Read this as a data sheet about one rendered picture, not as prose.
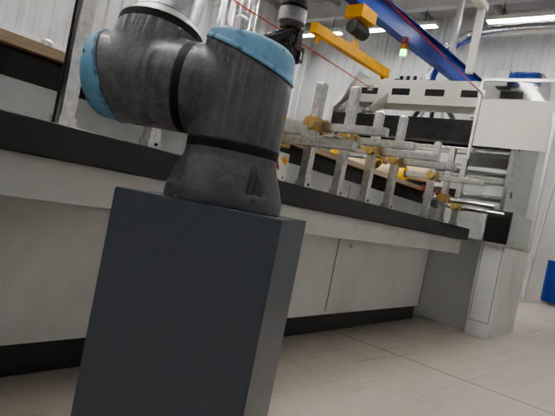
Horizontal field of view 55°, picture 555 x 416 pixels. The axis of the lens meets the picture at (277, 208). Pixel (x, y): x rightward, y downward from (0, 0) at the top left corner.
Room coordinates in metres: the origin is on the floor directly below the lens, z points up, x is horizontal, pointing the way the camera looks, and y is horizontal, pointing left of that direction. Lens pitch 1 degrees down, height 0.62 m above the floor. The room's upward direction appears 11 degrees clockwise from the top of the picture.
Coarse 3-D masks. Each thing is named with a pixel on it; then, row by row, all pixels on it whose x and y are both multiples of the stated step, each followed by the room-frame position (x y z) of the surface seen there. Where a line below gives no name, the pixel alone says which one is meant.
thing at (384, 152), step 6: (360, 150) 2.51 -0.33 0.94; (384, 150) 2.44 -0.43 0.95; (390, 150) 2.42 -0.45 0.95; (396, 150) 2.40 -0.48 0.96; (390, 156) 2.44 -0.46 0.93; (396, 156) 2.40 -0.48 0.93; (402, 156) 2.38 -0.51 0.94; (408, 156) 2.36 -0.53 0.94; (414, 156) 2.35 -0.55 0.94; (420, 156) 2.33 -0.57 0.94; (426, 156) 2.31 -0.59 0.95; (432, 156) 2.30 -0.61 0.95; (438, 156) 2.31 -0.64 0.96
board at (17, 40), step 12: (0, 36) 1.26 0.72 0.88; (12, 36) 1.28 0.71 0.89; (24, 48) 1.31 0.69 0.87; (36, 48) 1.33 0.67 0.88; (48, 48) 1.36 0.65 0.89; (60, 60) 1.39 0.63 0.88; (324, 156) 2.45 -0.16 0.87; (336, 156) 2.52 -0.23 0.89; (360, 168) 2.72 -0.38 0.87; (396, 180) 3.07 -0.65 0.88
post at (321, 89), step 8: (320, 88) 2.03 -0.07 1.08; (320, 96) 2.02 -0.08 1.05; (312, 104) 2.04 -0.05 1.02; (320, 104) 2.03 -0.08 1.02; (312, 112) 2.04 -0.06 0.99; (320, 112) 2.04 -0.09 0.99; (312, 136) 2.02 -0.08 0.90; (304, 152) 2.04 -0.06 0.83; (312, 152) 2.03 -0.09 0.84; (304, 160) 2.03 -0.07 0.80; (312, 160) 2.04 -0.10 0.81; (304, 168) 2.03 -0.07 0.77; (304, 176) 2.03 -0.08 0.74
